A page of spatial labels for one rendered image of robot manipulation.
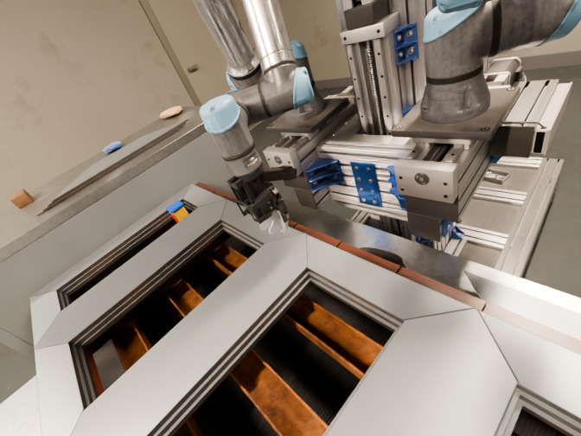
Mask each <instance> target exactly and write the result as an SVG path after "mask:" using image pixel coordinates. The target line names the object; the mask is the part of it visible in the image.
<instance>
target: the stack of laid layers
mask: <svg viewBox="0 0 581 436"><path fill-rule="evenodd" d="M172 219H174V218H173V216H172V215H171V214H170V212H169V211H168V210H167V211H165V212H164V213H163V214H161V215H159V216H158V217H157V218H156V219H155V220H153V221H152V222H150V223H149V224H148V225H146V226H145V227H143V228H142V229H140V230H139V231H138V232H136V233H135V234H134V235H132V236H131V237H130V238H128V239H127V240H125V241H124V242H123V243H121V244H120V245H118V246H117V247H115V248H114V249H112V250H111V251H110V252H109V253H108V254H106V255H105V256H103V257H102V258H101V259H99V260H97V261H96V262H95V263H93V264H92V265H91V266H89V267H88V268H87V269H86V270H84V271H83V272H81V273H80V274H78V275H77V276H76V277H74V278H73V279H71V280H70V281H68V282H67V283H66V284H65V285H63V286H62V287H61V288H59V289H58V290H56V291H57V296H58V299H59V303H60V307H61V311H62V310H63V309H65V308H66V307H67V306H69V305H70V304H71V299H70V297H69V296H70V295H71V294H73V293H74V292H76V291H77V290H78V289H80V288H81V287H82V286H83V285H85V284H86V283H87V282H89V281H90V280H91V279H93V278H94V277H96V276H97V275H98V274H100V273H101V272H103V271H104V270H105V269H106V268H107V267H108V266H110V265H111V264H113V263H114V262H116V261H117V260H119V259H120V258H121V257H123V256H124V255H125V254H127V253H128V252H130V250H132V249H133V248H134V247H136V246H137V245H138V244H140V243H141V242H142V241H144V240H146V239H147V238H148V237H150V236H151V235H152V234H154V233H155V232H156V231H157V230H158V229H160V228H161V227H163V226H164V225H165V224H167V223H168V222H169V221H171V220H172ZM224 232H226V233H228V234H230V235H231V236H233V237H234V238H236V239H238V240H240V241H242V242H243V243H245V244H247V245H248V246H249V247H252V248H253V249H255V250H258V249H259V248H261V247H262V246H263V245H264V243H262V242H260V241H258V240H256V239H254V238H252V237H251V236H250V235H248V234H245V233H243V232H242V231H240V230H238V229H237V228H234V227H233V226H231V225H229V224H227V223H225V222H224V221H222V220H219V221H218V222H217V223H215V224H214V225H213V226H212V227H211V228H210V229H209V230H207V231H206V232H205V233H204V234H202V235H201V236H200V237H199V238H197V239H196V240H195V241H193V242H192V243H191V244H190V245H188V246H187V247H186V248H184V249H183V250H182V251H181V252H180V253H179V254H177V255H176V256H175V257H174V258H173V259H172V260H170V261H169V262H168V263H166V264H165V265H164V266H162V267H161V268H160V269H159V270H157V271H156V272H155V273H153V274H152V275H151V276H150V277H148V278H147V279H146V280H145V281H144V282H143V283H142V284H141V285H139V286H138V287H137V288H135V289H134V290H133V291H132V292H130V293H129V294H128V295H126V296H125V297H124V298H122V299H121V300H120V301H119V302H118V303H116V304H115V305H114V306H113V307H112V308H111V309H110V310H108V311H107V312H106V313H104V314H103V315H102V316H101V317H99V318H98V319H97V320H95V321H94V322H93V323H92V324H90V325H89V326H88V327H87V328H85V329H84V330H83V331H82V332H81V333H80V334H79V335H77V336H76V337H75V338H73V339H72V340H71V341H70V342H68V343H69V347H70V351H71V355H72V359H73V365H74V370H75V374H76V377H77V382H78V385H79V390H80V396H81V400H82V404H83V408H84V410H85V409H86V408H87V407H88V406H89V405H90V404H92V403H93V402H94V401H95V400H96V399H97V398H98V397H99V394H98V391H97V388H96V385H95V382H94V379H93V373H92V371H91V368H90V364H89V361H88V358H87V355H86V350H85V347H87V346H88V345H89V344H90V343H92V342H93V341H94V340H95V339H96V338H98V337H99V336H100V335H101V334H103V333H104V332H105V331H106V330H108V329H109V328H110V327H111V326H112V325H114V324H115V323H116V322H117V321H118V320H119V319H120V318H121V317H123V316H124V315H125V314H126V313H127V312H129V311H130V310H131V309H132V308H134V307H135V306H136V305H137V304H139V303H140V302H141V301H142V300H143V299H144V298H146V297H147V296H148V295H149V294H151V293H152V292H153V291H154V290H156V288H157V287H158V286H160V285H161V284H162V283H163V282H164V281H166V280H167V279H168V278H169V277H171V276H172V275H173V274H174V273H176V272H177V271H178V270H179V269H180V268H182V267H183V266H184V265H185V264H187V263H188V262H189V261H190V260H191V259H193V258H194V257H195V256H196V255H197V254H198V253H199V252H200V251H202V250H203V249H204V248H205V247H207V246H208V245H209V244H210V243H211V242H213V241H214V240H215V239H216V238H218V237H219V236H220V235H221V234H223V233H224ZM311 284H313V285H315V286H317V287H319V288H320V289H322V290H324V291H325V292H327V293H328V294H330V295H332V296H333V297H335V298H337V299H339V300H341V301H342V302H343V303H345V304H346V305H349V306H350V307H352V308H354V309H355V310H357V311H359V312H360V313H362V314H364V315H365V316H367V317H369V318H371V319H372V320H373V321H375V322H377V323H378V324H381V325H382V326H384V327H386V328H387V329H389V330H390V331H392V332H393V334H392V335H391V337H390V338H389V340H388V341H387V343H386V345H385V346H384V347H383V349H382V350H381V352H380V353H379V354H378V356H377V357H376V358H375V360H374V361H373V363H372V365H371V366H370V368H369V369H368V370H367V372H366V374H364V376H363V377H362V379H361V380H360V382H359V383H358V385H357V386H356V388H355V389H354V391H353V392H352V394H351V395H350V396H349V397H348V399H347V401H346V402H345V403H344V405H343V406H342V408H341V410H340V411H339V413H338V414H337V415H336V416H335V418H334V419H333V421H332V422H331V424H330V425H329V427H328V428H327V430H326V431H325V433H324V434H323V436H325V435H326V434H327V432H328V431H329V429H330V428H331V427H332V425H333V424H334V422H335V421H336V419H337V418H338V416H339V415H340V413H341V412H342V410H343V408H344V407H345V406H346V405H347V404H348V402H349V400H350V399H351V397H352V396H353V394H354V393H355V391H356V390H357V388H358V387H359V386H360V385H361V383H362V381H363V380H364V379H365V377H366V376H367V374H368V372H369V371H370V369H371V368H372V367H373V365H374V364H375V363H376V361H377V360H378V358H379V357H380V355H381V354H382V352H383V351H384V349H385V348H386V346H387V345H388V344H389V342H390V341H391V340H392V338H393V336H394V335H395V333H396V332H397V330H398V329H399V327H400V326H401V325H402V323H403V322H404V321H405V320H401V319H400V318H398V317H395V316H394V315H392V314H391V313H389V312H387V311H384V310H383V309H381V308H380V307H378V306H376V305H374V304H372V303H370V302H368V301H366V300H365V299H364V298H361V297H359V296H358V295H356V294H354V293H352V292H350V291H349V290H347V289H345V288H343V287H341V286H340V285H338V284H336V283H334V282H332V281H331V280H329V279H326V278H324V277H323V276H322V275H320V274H318V273H316V272H314V271H312V270H310V269H309V268H308V267H306V268H305V269H304V271H303V272H302V273H301V274H300V275H299V276H298V277H297V278H296V279H295V280H294V281H293V282H292V283H291V284H290V285H289V287H288V288H287V289H286V290H285V291H284V292H283V293H282V294H281V295H280V296H279V297H278V298H277V299H276V300H275V301H274V302H273V303H272V305H271V306H270V307H269V308H268V309H267V310H266V311H265V312H264V313H263V314H262V315H261V316H260V317H259V318H258V319H257V321H256V322H255V323H254V324H253V325H252V326H251V327H250V328H249V329H248V330H247V331H246V332H245V333H244V334H243V335H242V336H241V337H240V339H239V340H238V341H237V342H236V343H235V344H234V345H233V346H232V347H231V348H230V349H229V350H228V351H227V352H226V353H225V355H224V356H223V357H222V358H221V359H220V360H219V361H218V362H217V363H216V364H215V365H214V366H213V367H212V368H211V369H210V370H209V371H208V372H207V373H206V374H205V375H204V376H203V377H202V378H201V379H200V380H199V381H198V382H197V383H196V384H195V385H194V386H193V388H192V389H191V390H190V391H189V392H188V393H187V394H186V395H185V396H184V397H183V398H182V399H181V400H180V401H179V402H178V403H177V404H176V406H175V407H174V408H173V409H172V410H171V411H170V412H169V413H168V414H167V415H166V416H165V417H164V418H163V419H162V420H161V422H160V423H159V424H158V425H157V426H156V427H155V428H154V429H153V430H152V431H151V432H150V433H149V434H148V435H147V436H173V435H174V434H175V433H176V432H177V431H178V430H179V429H180V428H181V427H182V425H183V424H184V423H185V422H186V421H187V420H188V419H189V418H190V416H191V415H192V414H193V413H194V412H195V411H196V410H197V409H198V408H199V407H200V405H201V404H202V403H203V402H204V401H205V400H206V399H207V398H208V396H209V395H211V394H212V393H213V391H215V389H217V387H218V386H219V385H220V384H221V383H222V382H223V381H224V380H225V379H226V378H227V376H228V375H229V374H230V373H231V372H232V371H233V370H234V369H235V368H236V366H237V365H238V364H239V363H240V362H241V361H242V360H243V359H244V358H245V356H246V355H247V354H248V353H249V352H250V351H251V350H252V349H253V348H254V346H255V345H256V344H257V343H258V342H259V341H260V340H261V339H262V338H263V336H264V335H265V334H266V333H267V332H268V331H269V330H270V329H271V328H272V326H273V325H274V324H275V323H276V322H277V321H278V320H279V319H280V318H281V317H282V316H283V315H284V314H285V313H286V312H287V311H288V310H289V309H290V307H291V306H292V305H293V304H294V303H295V302H296V301H297V300H298V299H299V297H300V296H301V295H302V294H303V293H304V292H305V291H306V290H307V289H308V288H309V286H310V285H311ZM521 409H523V410H525V411H526V412H528V413H530V414H531V415H533V416H534V417H536V418H538V419H539V420H542V421H543V422H545V423H546V424H547V425H549V426H551V427H553V428H555V429H556V430H558V431H560V432H561V433H563V434H564V435H566V436H581V419H580V418H579V417H577V416H575V415H574V414H571V413H569V412H567V411H566V410H564V409H563V408H561V407H558V406H557V405H555V404H553V403H551V402H550V401H548V400H546V399H544V398H542V397H541V396H539V395H537V394H535V393H533V392H532V391H530V390H528V389H526V388H524V387H522V386H521V385H520V384H519V383H517V386H516V388H515V390H514V393H513V395H512V397H511V400H510V402H509V403H508V407H507V409H506V411H505V413H504V415H503V417H502V420H501V423H500V425H499V427H498V429H497V431H496V434H495V436H511V433H512V431H513V429H514V425H515V423H516V421H517V419H518V417H519V414H520V411H521ZM84 410H83V411H84Z"/></svg>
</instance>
